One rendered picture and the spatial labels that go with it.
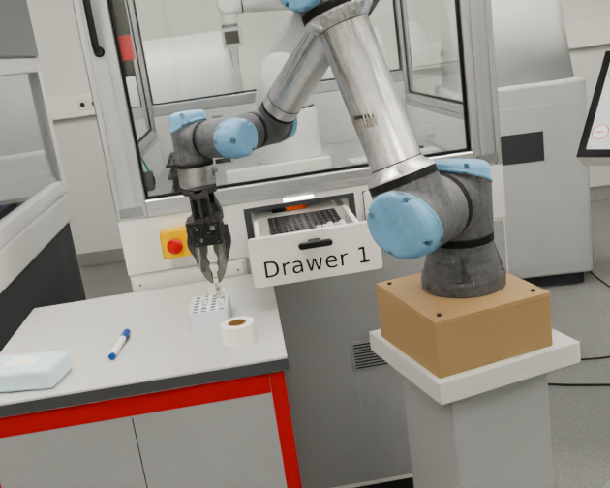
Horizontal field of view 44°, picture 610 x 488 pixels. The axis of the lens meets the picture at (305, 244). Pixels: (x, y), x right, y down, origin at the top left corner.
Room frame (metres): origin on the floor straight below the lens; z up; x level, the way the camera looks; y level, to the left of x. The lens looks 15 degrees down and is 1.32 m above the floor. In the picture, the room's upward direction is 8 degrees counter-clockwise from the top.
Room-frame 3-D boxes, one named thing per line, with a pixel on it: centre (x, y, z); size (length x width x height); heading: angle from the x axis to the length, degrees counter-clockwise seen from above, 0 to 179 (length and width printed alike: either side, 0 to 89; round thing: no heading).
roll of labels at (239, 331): (1.43, 0.16, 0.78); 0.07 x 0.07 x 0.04
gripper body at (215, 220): (1.53, 0.20, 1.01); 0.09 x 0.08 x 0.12; 2
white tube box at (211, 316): (1.60, 0.23, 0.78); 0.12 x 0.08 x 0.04; 2
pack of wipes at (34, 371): (1.37, 0.57, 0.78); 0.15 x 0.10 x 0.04; 82
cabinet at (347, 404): (2.40, -0.02, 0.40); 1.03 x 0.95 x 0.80; 94
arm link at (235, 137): (1.48, 0.11, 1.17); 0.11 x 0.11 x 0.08; 49
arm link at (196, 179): (1.53, 0.20, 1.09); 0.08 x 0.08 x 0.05
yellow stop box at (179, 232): (1.88, 0.33, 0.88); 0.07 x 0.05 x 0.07; 94
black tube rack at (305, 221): (1.80, -0.01, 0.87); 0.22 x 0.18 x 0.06; 4
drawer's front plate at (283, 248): (1.60, -0.02, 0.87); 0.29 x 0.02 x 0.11; 94
